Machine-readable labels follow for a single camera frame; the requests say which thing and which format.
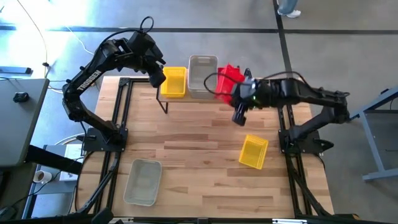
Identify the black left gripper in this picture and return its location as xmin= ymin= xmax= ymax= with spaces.
xmin=127 ymin=30 xmax=167 ymax=89

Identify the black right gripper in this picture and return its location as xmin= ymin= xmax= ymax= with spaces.
xmin=231 ymin=83 xmax=264 ymax=127

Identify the yellow plastic slotted basket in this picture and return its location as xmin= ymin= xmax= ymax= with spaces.
xmin=238 ymin=133 xmax=269 ymax=170
xmin=160 ymin=66 xmax=188 ymax=99

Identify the grey plastic basket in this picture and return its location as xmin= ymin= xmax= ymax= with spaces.
xmin=123 ymin=158 xmax=163 ymax=207
xmin=187 ymin=54 xmax=219 ymax=100

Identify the wooden shelf with black legs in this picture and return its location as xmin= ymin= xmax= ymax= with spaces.
xmin=156 ymin=64 xmax=242 ymax=114

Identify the white box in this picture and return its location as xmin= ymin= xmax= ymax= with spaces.
xmin=58 ymin=143 xmax=85 ymax=182

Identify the person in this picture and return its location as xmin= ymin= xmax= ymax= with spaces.
xmin=276 ymin=0 xmax=302 ymax=19

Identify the black table leg beam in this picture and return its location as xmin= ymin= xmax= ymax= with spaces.
xmin=24 ymin=144 xmax=83 ymax=175

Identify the blue-grey metal stand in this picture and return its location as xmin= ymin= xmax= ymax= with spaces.
xmin=343 ymin=85 xmax=398 ymax=183

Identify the small black device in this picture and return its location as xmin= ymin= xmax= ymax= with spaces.
xmin=12 ymin=91 xmax=30 ymax=103

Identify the black flat bar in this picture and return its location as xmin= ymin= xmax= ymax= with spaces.
xmin=0 ymin=66 xmax=32 ymax=75

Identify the grey side table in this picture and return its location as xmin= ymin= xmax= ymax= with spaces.
xmin=0 ymin=77 xmax=50 ymax=169

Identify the white cup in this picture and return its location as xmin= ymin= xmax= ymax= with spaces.
xmin=33 ymin=170 xmax=53 ymax=184

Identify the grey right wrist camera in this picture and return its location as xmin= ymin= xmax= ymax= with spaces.
xmin=242 ymin=77 xmax=259 ymax=94

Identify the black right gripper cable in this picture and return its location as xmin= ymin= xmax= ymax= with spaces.
xmin=203 ymin=70 xmax=308 ymax=98

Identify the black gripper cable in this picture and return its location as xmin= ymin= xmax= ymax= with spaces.
xmin=101 ymin=16 xmax=155 ymax=47
xmin=203 ymin=70 xmax=308 ymax=98

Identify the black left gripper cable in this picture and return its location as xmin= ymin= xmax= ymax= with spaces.
xmin=101 ymin=16 xmax=155 ymax=47

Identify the white power cable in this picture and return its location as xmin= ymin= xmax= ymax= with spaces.
xmin=67 ymin=26 xmax=94 ymax=56

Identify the yellow power cable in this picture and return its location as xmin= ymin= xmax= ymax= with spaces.
xmin=17 ymin=0 xmax=65 ymax=94

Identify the silver metal bracket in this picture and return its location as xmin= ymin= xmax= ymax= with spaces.
xmin=272 ymin=218 xmax=308 ymax=224

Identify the black aluminium table frame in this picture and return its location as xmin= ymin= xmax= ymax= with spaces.
xmin=70 ymin=67 xmax=358 ymax=224

